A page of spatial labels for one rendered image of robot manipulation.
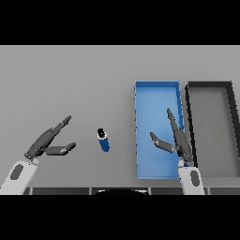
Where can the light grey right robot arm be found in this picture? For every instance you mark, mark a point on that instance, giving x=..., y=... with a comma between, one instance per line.
x=191, y=178

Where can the blue bin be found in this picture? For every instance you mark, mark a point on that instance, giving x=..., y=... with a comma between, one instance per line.
x=156, y=125

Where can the dark grey bin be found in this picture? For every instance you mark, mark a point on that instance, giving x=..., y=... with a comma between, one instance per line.
x=212, y=131

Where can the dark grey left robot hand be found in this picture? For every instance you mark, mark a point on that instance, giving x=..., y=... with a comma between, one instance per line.
x=42, y=142

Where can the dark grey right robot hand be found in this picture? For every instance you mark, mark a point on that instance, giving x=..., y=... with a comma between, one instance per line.
x=181, y=140

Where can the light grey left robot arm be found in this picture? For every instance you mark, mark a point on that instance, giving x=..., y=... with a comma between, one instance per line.
x=18, y=177

